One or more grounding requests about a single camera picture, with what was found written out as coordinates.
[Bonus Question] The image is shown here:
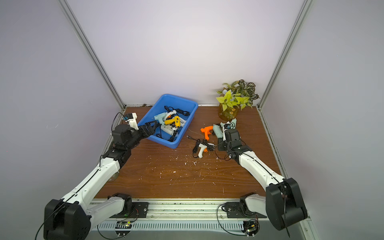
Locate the potted green plant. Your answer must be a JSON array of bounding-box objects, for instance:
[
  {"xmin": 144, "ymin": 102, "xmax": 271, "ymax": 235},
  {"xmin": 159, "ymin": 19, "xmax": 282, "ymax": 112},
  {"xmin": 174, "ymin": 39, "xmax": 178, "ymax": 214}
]
[{"xmin": 216, "ymin": 80, "xmax": 260, "ymax": 121}]

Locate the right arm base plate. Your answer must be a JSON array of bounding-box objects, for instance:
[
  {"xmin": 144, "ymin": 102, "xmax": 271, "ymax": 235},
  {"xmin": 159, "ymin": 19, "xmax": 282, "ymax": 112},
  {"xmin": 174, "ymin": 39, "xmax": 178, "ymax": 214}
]
[{"xmin": 221, "ymin": 202, "xmax": 267, "ymax": 219}]

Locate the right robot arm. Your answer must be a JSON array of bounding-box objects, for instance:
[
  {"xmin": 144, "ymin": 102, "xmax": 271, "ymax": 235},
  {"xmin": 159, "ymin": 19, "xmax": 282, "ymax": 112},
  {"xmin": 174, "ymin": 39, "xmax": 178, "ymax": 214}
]
[{"xmin": 218, "ymin": 129, "xmax": 308, "ymax": 231}]

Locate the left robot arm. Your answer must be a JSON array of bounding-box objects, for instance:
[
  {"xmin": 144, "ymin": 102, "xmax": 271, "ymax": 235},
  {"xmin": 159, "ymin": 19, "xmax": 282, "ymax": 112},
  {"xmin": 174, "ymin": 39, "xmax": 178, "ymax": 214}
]
[{"xmin": 41, "ymin": 120, "xmax": 160, "ymax": 240}]

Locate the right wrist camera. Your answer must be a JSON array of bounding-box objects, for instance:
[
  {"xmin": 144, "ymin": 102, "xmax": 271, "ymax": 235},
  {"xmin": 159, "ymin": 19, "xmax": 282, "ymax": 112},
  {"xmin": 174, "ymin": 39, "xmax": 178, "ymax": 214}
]
[{"xmin": 220, "ymin": 122, "xmax": 231, "ymax": 141}]

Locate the large white glue gun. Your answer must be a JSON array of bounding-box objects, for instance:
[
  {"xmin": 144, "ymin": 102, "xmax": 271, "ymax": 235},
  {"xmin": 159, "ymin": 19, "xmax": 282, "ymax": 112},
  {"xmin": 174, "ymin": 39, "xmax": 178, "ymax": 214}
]
[{"xmin": 161, "ymin": 125, "xmax": 181, "ymax": 137}]

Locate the yellow glue gun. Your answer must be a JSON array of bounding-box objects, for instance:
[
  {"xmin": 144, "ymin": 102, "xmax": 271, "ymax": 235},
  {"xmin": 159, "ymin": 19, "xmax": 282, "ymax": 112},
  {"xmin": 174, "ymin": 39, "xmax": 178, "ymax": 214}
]
[{"xmin": 165, "ymin": 116, "xmax": 181, "ymax": 128}]

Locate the mint glue gun with stick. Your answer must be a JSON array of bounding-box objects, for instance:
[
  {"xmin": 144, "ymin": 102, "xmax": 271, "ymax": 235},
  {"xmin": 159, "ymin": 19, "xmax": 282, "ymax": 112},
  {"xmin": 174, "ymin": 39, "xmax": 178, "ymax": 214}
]
[{"xmin": 213, "ymin": 125, "xmax": 224, "ymax": 139}]

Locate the blue plastic storage box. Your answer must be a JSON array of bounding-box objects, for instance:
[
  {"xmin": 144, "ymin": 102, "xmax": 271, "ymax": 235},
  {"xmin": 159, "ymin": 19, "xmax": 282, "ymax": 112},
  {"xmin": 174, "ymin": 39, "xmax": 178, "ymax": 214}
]
[{"xmin": 139, "ymin": 94, "xmax": 198, "ymax": 149}]

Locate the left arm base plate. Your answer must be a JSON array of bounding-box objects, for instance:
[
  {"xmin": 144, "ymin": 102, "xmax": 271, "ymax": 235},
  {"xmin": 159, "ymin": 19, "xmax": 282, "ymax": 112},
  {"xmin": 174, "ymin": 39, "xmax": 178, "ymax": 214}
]
[{"xmin": 119, "ymin": 202, "xmax": 149, "ymax": 219}]

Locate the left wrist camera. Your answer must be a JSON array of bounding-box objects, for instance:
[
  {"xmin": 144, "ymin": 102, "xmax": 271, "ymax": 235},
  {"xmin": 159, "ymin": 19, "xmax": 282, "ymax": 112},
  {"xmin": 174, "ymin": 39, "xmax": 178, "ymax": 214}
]
[{"xmin": 124, "ymin": 113, "xmax": 139, "ymax": 130}]

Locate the left control board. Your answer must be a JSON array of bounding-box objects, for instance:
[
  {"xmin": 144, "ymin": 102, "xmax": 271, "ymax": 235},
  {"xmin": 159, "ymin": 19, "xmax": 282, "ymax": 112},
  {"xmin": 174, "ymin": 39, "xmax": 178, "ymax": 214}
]
[{"xmin": 115, "ymin": 221, "xmax": 133, "ymax": 238}]

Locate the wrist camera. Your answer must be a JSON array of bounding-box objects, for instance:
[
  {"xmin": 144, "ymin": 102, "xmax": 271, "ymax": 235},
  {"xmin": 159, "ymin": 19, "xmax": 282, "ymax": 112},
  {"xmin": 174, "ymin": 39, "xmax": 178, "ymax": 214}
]
[
  {"xmin": 220, "ymin": 122, "xmax": 231, "ymax": 141},
  {"xmin": 124, "ymin": 113, "xmax": 139, "ymax": 130}
]

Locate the white glue gun orange trigger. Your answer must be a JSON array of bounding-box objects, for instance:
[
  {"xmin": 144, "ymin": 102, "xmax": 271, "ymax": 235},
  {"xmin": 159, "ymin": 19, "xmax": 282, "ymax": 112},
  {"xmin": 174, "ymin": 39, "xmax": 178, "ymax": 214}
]
[{"xmin": 166, "ymin": 110, "xmax": 177, "ymax": 119}]

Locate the small white glue gun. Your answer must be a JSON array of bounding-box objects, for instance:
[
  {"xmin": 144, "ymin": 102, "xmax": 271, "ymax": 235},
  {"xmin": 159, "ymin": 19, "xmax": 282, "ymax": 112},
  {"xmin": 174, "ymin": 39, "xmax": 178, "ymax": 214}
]
[{"xmin": 198, "ymin": 144, "xmax": 207, "ymax": 159}]

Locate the control board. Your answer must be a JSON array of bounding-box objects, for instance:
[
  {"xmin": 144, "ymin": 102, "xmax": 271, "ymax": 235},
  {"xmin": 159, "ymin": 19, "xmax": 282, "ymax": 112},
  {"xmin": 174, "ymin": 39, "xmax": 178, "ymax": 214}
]
[
  {"xmin": 115, "ymin": 221, "xmax": 133, "ymax": 238},
  {"xmin": 243, "ymin": 219, "xmax": 260, "ymax": 238}
]

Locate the right control board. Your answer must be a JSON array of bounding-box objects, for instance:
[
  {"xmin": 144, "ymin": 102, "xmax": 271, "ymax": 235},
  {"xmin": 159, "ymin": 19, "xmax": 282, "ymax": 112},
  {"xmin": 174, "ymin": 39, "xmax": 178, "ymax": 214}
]
[{"xmin": 243, "ymin": 219, "xmax": 260, "ymax": 238}]

